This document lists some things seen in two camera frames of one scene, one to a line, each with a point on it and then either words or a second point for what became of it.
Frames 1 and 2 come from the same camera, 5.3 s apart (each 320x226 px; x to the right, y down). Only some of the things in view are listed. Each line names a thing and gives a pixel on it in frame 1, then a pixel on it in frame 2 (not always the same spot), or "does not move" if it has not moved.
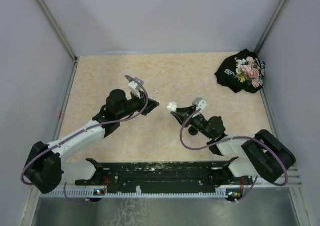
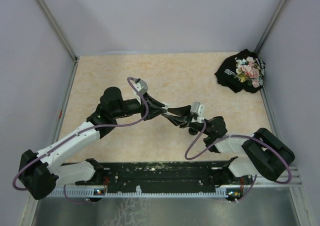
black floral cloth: [243, 70] does not move
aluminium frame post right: [273, 19] does not move
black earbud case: [193, 130] does not move
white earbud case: [172, 107] to [165, 107]
